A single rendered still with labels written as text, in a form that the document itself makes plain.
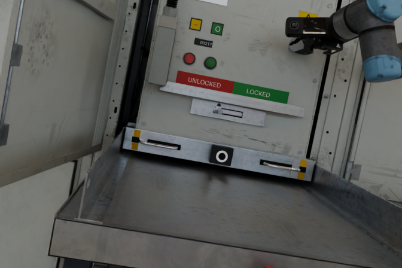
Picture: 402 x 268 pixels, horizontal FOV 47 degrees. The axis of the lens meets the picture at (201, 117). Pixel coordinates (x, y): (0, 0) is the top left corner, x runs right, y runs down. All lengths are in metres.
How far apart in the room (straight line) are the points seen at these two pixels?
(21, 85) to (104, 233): 0.33
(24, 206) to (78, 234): 0.72
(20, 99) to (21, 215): 0.59
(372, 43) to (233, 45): 0.41
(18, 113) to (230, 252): 0.45
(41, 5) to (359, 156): 0.98
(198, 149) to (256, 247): 0.61
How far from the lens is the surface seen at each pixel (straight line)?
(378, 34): 1.05
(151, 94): 1.27
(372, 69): 1.04
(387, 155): 1.48
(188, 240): 0.68
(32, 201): 1.39
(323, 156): 1.42
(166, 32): 1.16
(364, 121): 1.44
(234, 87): 1.28
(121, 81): 1.33
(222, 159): 1.25
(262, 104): 1.26
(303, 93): 1.33
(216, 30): 1.28
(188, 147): 1.27
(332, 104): 1.42
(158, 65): 1.15
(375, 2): 1.04
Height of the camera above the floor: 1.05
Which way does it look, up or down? 3 degrees down
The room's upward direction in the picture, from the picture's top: 11 degrees clockwise
